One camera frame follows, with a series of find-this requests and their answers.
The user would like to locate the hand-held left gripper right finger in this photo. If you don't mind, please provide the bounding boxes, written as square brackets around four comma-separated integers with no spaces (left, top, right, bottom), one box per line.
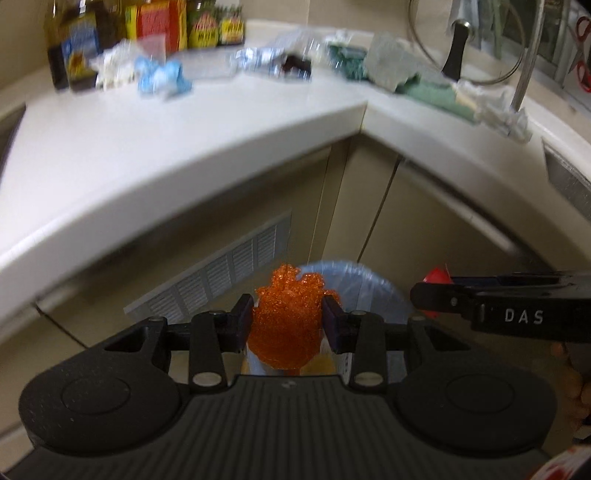
[322,294,459,393]

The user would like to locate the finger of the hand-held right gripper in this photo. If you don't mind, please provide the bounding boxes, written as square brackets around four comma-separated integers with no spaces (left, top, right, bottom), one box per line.
[450,272,563,288]
[409,281,484,325]

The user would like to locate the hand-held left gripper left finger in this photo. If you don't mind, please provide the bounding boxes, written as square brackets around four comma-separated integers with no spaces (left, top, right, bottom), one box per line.
[105,293,256,394]

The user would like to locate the blue lined waste basket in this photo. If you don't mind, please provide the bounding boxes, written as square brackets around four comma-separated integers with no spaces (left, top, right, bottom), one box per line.
[240,260,413,376]

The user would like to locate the clear plastic cup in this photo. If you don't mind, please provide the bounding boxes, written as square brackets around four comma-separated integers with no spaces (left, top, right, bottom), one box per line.
[138,34,170,64]

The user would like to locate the person's right hand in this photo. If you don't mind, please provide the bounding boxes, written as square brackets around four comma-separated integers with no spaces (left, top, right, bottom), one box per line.
[550,344,591,432]

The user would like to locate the grey cabinet vent grille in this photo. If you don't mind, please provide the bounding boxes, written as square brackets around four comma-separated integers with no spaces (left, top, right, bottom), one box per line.
[123,209,293,325]

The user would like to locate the beige cabinet door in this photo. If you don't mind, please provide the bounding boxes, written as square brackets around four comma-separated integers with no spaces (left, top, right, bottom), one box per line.
[359,156,591,326]

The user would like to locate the beige cabinet panel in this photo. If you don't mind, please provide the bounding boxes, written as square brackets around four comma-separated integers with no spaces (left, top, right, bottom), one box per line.
[34,137,352,352]

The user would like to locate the steel sink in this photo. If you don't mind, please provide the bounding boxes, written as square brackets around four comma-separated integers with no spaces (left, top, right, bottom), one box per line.
[542,140,591,219]

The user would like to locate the white green medicine box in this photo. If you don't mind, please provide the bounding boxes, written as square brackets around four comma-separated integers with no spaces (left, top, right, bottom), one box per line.
[398,73,479,124]

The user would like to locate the metal lid stand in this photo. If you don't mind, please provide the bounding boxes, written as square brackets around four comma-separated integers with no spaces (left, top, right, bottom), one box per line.
[510,0,551,114]

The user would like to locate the glass pot lid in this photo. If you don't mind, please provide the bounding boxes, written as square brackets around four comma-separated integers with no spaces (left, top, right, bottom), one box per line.
[408,0,528,87]

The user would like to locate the grey crumpled lump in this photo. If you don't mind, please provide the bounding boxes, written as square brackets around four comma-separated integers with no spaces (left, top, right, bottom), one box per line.
[364,32,419,92]

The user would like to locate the dark green packet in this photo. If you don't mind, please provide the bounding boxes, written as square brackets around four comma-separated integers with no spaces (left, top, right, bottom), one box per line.
[327,41,371,81]

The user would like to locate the crumpled blue face mask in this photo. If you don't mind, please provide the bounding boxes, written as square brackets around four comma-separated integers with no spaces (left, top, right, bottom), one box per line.
[135,55,194,99]

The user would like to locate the small dark wrapper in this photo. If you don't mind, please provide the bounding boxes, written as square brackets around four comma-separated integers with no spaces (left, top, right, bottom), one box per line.
[280,52,313,80]

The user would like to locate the silver foil wrapper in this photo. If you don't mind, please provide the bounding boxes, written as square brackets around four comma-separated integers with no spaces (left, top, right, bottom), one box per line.
[229,45,288,78]

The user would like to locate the clear plastic bag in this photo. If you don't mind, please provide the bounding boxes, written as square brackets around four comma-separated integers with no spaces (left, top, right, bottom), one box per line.
[262,27,334,62]

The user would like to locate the small checkered lid jar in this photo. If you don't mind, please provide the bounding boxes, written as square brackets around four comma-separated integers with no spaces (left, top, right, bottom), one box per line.
[215,4,246,47]

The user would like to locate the large green lid jar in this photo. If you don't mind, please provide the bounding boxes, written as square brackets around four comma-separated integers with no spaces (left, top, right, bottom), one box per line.
[187,0,218,50]

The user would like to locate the black gas stove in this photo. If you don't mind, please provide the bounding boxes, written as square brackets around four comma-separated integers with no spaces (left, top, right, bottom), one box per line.
[0,104,27,160]

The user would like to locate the blue label oil bottle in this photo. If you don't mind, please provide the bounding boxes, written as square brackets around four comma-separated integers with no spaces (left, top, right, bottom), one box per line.
[59,0,110,92]

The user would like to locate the slim dark sauce bottle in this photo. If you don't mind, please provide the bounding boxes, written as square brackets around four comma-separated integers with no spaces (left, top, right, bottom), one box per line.
[43,0,71,92]

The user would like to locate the red handled scissors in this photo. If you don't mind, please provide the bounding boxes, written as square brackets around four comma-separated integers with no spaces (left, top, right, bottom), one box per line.
[574,15,591,94]

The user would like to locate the red handled sauce bottle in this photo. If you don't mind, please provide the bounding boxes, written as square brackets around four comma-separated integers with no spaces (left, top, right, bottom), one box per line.
[136,0,188,55]

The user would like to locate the yellow handled oil bottle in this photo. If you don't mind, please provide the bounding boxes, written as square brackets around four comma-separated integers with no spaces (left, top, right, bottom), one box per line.
[122,0,142,41]

